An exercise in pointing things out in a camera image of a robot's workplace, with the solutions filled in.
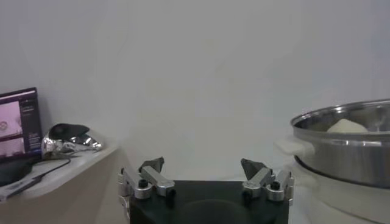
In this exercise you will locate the white side table with headset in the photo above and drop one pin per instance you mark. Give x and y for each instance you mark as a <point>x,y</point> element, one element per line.
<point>76,188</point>

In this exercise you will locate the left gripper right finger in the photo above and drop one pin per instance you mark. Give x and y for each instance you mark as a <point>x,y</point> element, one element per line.
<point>259,181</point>

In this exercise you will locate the cream electric cooking pot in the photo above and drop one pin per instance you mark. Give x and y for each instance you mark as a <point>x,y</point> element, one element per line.
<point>335,198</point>

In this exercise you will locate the perforated steel steamer basket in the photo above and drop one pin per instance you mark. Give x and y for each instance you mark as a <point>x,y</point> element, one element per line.
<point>335,158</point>

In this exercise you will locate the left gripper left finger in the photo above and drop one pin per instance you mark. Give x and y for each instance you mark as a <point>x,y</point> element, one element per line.
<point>155,179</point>

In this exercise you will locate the white steamed baozi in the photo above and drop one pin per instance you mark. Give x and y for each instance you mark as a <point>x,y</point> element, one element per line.
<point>347,126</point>

